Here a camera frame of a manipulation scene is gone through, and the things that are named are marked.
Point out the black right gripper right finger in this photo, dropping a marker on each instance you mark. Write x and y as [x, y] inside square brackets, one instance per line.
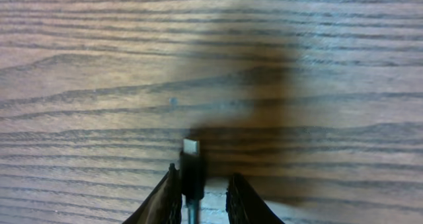
[245, 206]

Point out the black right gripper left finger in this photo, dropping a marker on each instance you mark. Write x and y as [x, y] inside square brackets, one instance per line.
[163, 205]

